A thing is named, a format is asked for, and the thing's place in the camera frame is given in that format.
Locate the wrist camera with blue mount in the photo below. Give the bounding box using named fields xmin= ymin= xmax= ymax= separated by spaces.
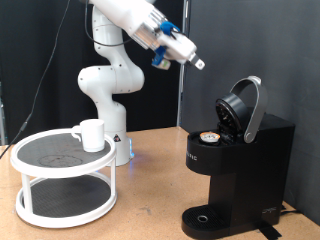
xmin=151 ymin=46 xmax=173 ymax=71

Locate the white two-tier turntable stand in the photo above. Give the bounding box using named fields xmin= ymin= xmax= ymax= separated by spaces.
xmin=9 ymin=127 xmax=118 ymax=229

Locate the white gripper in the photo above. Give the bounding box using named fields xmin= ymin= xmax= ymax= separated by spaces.
xmin=156 ymin=31 xmax=206 ymax=71

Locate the vertical metal pole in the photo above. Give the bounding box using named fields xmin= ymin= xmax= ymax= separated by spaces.
xmin=175 ymin=0 xmax=192 ymax=128

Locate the black camera cable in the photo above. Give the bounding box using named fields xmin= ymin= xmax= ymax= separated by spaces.
xmin=0 ymin=0 xmax=134 ymax=159

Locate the large blue cable clip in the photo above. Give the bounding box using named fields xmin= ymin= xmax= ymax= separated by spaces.
xmin=159 ymin=21 xmax=181 ymax=37

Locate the orange-rimmed coffee pod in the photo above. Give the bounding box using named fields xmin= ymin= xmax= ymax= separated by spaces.
xmin=199 ymin=131 xmax=221 ymax=145

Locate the thin grey metal strut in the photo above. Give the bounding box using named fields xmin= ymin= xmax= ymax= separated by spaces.
xmin=0 ymin=83 xmax=7 ymax=145

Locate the white ceramic mug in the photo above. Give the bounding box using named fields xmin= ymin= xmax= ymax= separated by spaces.
xmin=70 ymin=118 xmax=106 ymax=153

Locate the black Keurig coffee machine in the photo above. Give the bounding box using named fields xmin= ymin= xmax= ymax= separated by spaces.
xmin=181 ymin=75 xmax=296 ymax=240

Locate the grey partition panel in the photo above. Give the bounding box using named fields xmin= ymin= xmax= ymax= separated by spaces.
xmin=181 ymin=0 xmax=320 ymax=226

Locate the black backdrop curtain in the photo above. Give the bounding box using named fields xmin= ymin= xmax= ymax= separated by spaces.
xmin=0 ymin=0 xmax=185 ymax=145

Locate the black power cord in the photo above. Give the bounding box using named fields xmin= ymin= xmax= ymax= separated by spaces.
xmin=279 ymin=203 xmax=303 ymax=216

